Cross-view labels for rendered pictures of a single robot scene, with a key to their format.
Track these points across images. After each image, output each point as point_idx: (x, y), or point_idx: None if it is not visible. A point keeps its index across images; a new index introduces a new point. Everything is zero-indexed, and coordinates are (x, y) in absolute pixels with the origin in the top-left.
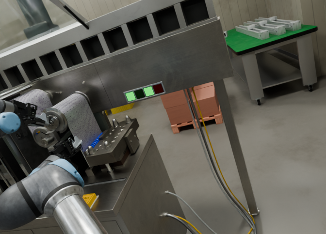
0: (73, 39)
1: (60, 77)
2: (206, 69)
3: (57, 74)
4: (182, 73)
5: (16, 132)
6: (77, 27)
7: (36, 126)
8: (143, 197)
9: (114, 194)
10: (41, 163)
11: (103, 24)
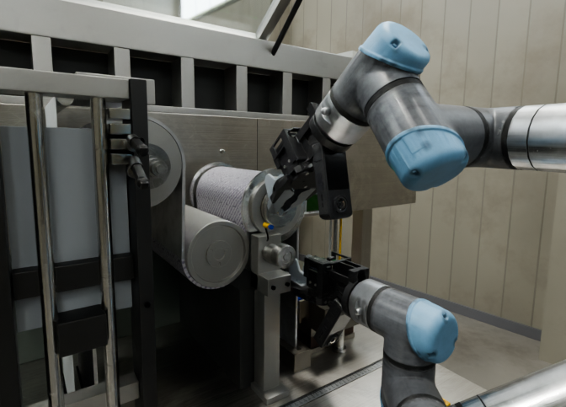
0: (237, 56)
1: (168, 121)
2: (396, 185)
3: (160, 110)
4: (372, 184)
5: (335, 195)
6: (256, 41)
7: (277, 204)
8: None
9: (440, 376)
10: (400, 292)
11: (300, 62)
